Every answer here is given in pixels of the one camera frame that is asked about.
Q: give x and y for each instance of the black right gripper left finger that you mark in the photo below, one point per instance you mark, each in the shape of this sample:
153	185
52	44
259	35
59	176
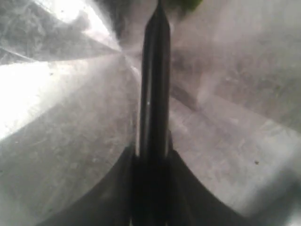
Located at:
108	203

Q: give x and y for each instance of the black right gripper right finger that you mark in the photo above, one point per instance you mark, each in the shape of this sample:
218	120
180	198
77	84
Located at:
191	204

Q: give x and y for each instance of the black knife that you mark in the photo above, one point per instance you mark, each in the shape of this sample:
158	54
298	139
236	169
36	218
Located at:
152	142

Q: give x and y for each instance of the green chili pepper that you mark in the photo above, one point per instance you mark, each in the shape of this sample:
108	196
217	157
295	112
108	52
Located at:
190	5

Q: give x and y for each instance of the round steel plate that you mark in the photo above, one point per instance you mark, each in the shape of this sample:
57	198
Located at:
70	74

